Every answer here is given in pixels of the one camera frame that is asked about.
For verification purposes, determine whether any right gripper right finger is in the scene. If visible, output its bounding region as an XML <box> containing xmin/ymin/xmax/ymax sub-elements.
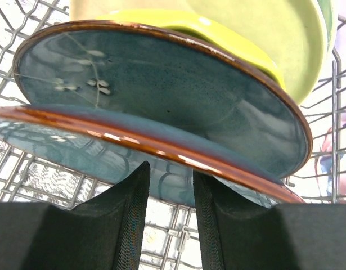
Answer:
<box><xmin>193</xmin><ymin>172</ymin><xmax>346</xmax><ymax>269</ymax></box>

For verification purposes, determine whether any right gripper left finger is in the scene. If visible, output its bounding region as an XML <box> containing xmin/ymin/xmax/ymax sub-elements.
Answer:
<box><xmin>0</xmin><ymin>162</ymin><xmax>150</xmax><ymax>269</ymax></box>

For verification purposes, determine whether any grey wire dish rack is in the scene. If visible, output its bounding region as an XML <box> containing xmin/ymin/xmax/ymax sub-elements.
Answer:
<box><xmin>0</xmin><ymin>1</ymin><xmax>346</xmax><ymax>269</ymax></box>

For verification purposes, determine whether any dark teal plate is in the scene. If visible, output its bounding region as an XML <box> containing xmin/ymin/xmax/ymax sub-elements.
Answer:
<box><xmin>13</xmin><ymin>20</ymin><xmax>313</xmax><ymax>178</ymax></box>
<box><xmin>0</xmin><ymin>105</ymin><xmax>302</xmax><ymax>207</ymax></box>

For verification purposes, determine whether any pink and green branch plate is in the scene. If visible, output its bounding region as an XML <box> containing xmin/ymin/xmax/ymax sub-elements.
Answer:
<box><xmin>69</xmin><ymin>0</ymin><xmax>338</xmax><ymax>104</ymax></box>

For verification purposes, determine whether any green polka dot scalloped plate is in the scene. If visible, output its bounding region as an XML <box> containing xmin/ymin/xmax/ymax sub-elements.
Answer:
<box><xmin>96</xmin><ymin>8</ymin><xmax>286</xmax><ymax>89</ymax></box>

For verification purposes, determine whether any floral table mat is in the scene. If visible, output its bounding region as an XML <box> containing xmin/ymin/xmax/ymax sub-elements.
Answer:
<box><xmin>0</xmin><ymin>1</ymin><xmax>201</xmax><ymax>269</ymax></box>

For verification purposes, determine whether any pink navy floral cloth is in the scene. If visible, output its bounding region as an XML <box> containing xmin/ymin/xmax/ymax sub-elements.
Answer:
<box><xmin>318</xmin><ymin>120</ymin><xmax>346</xmax><ymax>197</ymax></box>

